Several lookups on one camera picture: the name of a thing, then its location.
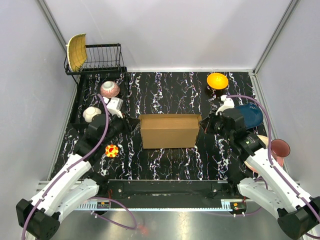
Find red patterned bowl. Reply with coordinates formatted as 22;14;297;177
100;81;120;99

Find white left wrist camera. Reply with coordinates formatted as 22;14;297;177
103;97;124;119

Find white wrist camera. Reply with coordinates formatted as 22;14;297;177
215;95;235;116
103;97;124;119

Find brown cardboard box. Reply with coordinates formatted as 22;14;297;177
138;113;202;149

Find black wire dish rack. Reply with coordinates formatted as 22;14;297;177
64;43;129;124

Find right controller box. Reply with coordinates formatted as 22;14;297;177
231;202;247;213

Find white flower-shaped bowl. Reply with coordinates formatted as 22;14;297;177
82;106;102;123

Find dark blue bowl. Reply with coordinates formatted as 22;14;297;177
235;102;263;129

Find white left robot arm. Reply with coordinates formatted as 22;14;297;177
16;113;131;240

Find left controller box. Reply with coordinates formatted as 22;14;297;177
96;200;110;210

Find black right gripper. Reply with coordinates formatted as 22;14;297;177
198;109;233;141

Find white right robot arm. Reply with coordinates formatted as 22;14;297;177
204;108;320;240

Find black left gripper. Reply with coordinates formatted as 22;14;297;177
102;109;141;145

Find orange bowl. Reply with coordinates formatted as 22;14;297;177
207;72;229;90

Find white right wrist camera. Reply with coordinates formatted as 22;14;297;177
215;95;235;116

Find black marble pattern mat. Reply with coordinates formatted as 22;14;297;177
50;71;287;181

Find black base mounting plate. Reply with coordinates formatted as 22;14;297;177
97;179;244;211

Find yellow red flower toy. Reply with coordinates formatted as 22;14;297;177
105;144;119;158

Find yellow woven plate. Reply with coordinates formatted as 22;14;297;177
66;33;87;72

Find pink glass cup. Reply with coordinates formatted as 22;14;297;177
270;139;291;167

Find controller box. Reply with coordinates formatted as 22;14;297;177
96;200;110;210
231;202;247;213

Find aluminium frame rail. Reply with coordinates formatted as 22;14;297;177
33;181;307;202

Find cream floral plate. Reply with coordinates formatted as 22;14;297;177
244;134;269;174

